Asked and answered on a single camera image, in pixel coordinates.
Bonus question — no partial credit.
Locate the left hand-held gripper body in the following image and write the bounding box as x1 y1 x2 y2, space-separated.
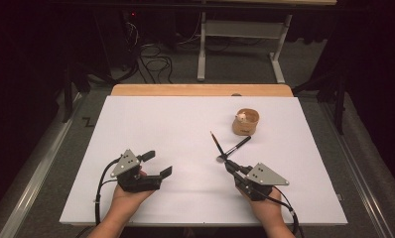
110 149 164 193

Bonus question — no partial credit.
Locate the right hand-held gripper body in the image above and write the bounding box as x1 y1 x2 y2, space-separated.
236 162 290 202

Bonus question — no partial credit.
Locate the black makeup brush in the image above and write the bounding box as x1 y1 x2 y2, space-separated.
215 135 252 164

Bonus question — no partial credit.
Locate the thin black brush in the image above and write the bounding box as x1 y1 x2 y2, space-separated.
209 130 228 163

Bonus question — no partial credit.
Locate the wooden cup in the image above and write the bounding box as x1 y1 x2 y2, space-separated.
231 108 260 137

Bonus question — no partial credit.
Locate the person's left hand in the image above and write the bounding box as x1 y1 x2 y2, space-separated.
110 170 156 216

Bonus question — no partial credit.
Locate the person's right hand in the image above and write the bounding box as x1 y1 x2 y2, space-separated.
238 186 295 226

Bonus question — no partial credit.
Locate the white board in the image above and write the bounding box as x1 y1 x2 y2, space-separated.
59 95 348 228

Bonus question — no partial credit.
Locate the wooden table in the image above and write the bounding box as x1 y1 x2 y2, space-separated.
110 83 295 98

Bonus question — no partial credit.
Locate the black stand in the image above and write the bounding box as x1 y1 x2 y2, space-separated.
293 70 349 136
61 62 91 124

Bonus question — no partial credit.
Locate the white-framed desk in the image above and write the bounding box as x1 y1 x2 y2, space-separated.
192 0 338 84

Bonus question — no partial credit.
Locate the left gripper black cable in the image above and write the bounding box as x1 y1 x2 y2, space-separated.
75 158 122 238

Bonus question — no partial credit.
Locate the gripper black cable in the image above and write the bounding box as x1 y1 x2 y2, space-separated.
248 185 302 238
75 158 122 238

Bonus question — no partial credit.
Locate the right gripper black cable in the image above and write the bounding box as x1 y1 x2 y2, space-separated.
248 185 302 238

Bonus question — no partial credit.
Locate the aluminium rail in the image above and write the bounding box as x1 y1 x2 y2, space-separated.
0 92 84 238
319 102 395 238

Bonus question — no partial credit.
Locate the tangle of black floor cables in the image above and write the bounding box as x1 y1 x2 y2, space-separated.
119 41 175 85

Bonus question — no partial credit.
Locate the white cable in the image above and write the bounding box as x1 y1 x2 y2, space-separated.
177 13 203 47

